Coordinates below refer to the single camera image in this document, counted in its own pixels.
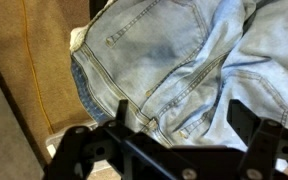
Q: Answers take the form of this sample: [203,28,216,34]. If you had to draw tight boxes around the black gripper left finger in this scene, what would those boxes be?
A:
[43,99,135,180]

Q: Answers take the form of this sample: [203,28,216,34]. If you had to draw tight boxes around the yellow cord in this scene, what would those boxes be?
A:
[20,0,55,134]

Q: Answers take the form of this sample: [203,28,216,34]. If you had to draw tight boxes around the light blue jeans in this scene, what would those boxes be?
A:
[69,0,288,173]

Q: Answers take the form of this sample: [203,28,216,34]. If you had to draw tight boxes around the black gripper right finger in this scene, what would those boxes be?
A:
[227,99,285,180]

